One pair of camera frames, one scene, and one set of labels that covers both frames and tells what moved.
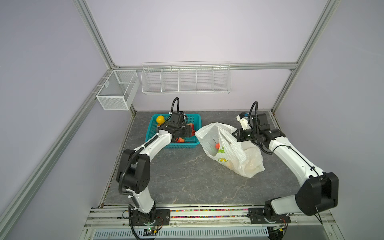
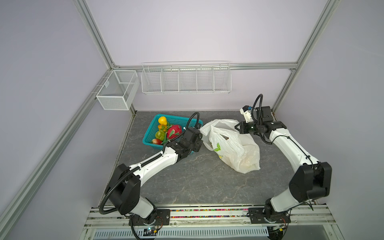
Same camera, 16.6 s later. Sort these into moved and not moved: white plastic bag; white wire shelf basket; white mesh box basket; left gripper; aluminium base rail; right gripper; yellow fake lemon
Moved: left gripper; white plastic bag; right gripper
Not moved: white wire shelf basket; white mesh box basket; yellow fake lemon; aluminium base rail
